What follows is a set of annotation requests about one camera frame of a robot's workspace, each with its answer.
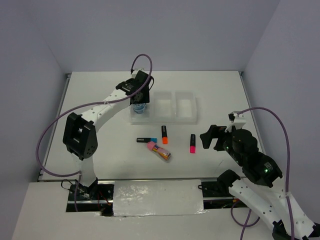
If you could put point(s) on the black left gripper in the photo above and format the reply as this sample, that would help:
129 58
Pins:
145 99

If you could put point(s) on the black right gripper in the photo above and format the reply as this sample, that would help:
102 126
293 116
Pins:
214 131

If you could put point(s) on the blue cleaning gel jar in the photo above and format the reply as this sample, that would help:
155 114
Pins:
139 108

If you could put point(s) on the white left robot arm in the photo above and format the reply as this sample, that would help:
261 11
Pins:
80 133

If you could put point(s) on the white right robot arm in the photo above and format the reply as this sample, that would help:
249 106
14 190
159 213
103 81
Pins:
263 189

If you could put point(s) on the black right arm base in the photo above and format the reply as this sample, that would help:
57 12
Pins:
214 198

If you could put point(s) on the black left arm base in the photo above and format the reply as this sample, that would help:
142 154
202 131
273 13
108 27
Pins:
97 198

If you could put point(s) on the pink highlighter with black cap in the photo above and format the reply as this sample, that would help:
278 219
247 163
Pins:
192 145

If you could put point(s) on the clear three-compartment plastic organizer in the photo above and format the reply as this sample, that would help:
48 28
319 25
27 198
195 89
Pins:
167 107

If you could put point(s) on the blue highlighter with black cap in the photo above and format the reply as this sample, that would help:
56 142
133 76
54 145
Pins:
146 139

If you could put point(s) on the orange highlighter with black cap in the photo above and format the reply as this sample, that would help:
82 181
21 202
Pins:
164 134

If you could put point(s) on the pink tube of coloured pens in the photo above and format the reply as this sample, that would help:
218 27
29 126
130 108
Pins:
161 152

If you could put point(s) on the white foil-covered front panel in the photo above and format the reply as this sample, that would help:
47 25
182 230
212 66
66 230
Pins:
157 198

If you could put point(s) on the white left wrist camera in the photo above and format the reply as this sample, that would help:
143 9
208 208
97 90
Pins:
136 70

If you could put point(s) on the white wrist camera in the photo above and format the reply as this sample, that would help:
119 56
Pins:
237 121
136 70

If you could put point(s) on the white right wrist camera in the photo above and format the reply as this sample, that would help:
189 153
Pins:
237 121

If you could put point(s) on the silver metal table rail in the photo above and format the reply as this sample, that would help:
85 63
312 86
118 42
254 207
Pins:
101 180

